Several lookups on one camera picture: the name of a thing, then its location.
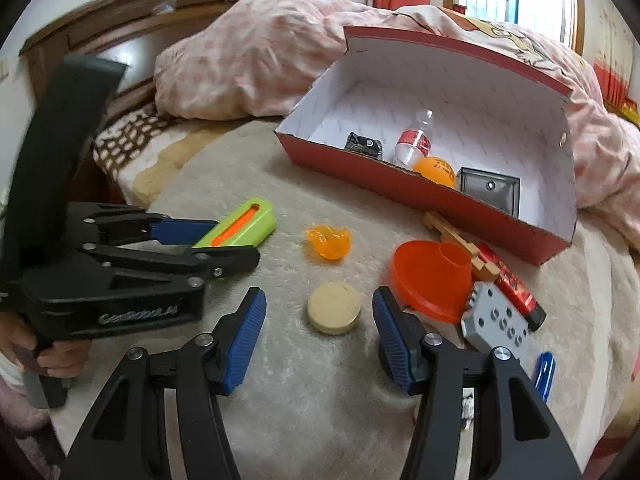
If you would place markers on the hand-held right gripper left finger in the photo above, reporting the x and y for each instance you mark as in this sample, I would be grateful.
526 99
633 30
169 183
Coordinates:
245 345

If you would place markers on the orange translucent plastic piece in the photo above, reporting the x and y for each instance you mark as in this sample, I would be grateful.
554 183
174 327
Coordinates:
330 245

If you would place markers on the wooden piece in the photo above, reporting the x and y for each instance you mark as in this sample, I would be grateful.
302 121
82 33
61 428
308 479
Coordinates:
440 225

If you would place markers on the dark transparent square box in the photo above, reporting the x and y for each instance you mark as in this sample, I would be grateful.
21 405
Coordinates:
487 190

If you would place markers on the beige fuzzy blanket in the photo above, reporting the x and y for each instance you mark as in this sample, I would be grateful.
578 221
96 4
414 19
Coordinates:
300 410

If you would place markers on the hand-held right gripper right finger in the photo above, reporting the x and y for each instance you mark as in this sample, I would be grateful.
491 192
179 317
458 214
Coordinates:
395 340

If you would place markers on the person's left forearm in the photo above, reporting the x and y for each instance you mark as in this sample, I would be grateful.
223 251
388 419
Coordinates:
15 410

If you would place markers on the red tube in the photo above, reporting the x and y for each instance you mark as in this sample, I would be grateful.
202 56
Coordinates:
515 285

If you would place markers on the black patterned pouch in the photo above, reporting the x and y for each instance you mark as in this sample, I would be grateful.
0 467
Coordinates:
364 146

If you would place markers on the clear plastic bottle red label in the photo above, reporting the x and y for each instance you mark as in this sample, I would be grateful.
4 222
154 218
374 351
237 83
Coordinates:
415 141

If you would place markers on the grey block with holes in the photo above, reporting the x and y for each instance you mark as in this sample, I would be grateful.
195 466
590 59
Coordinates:
495 325

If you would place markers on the brown dotted bedsheet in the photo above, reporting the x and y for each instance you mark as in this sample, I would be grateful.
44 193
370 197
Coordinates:
130 145

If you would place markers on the orange funnel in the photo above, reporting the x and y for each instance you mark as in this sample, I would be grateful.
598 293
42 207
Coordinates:
425 280

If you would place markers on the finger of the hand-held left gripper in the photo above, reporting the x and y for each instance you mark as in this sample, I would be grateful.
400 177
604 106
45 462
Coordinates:
180 231
225 260

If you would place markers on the yellow box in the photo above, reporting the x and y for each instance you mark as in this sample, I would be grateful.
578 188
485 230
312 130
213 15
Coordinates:
632 112

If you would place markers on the person's left hand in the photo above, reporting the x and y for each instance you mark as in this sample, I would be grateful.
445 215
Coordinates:
60 357

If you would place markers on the beige round disc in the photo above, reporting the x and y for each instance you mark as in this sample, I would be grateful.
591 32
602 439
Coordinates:
334 307

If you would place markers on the dark wooden headboard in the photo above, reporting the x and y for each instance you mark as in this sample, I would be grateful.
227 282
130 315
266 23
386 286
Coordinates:
150 15

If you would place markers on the blue plastic piece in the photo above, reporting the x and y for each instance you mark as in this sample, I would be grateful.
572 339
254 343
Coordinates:
544 375

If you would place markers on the red cardboard box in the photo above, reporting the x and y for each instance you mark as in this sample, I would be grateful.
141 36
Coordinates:
450 85

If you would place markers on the pink checkered quilt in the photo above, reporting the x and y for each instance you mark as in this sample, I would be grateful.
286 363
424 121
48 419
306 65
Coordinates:
250 60

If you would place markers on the orange ball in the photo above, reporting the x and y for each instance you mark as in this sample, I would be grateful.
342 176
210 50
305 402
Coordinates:
440 171

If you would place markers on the green case with orange slider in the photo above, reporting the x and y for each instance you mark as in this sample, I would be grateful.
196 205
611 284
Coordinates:
257 222

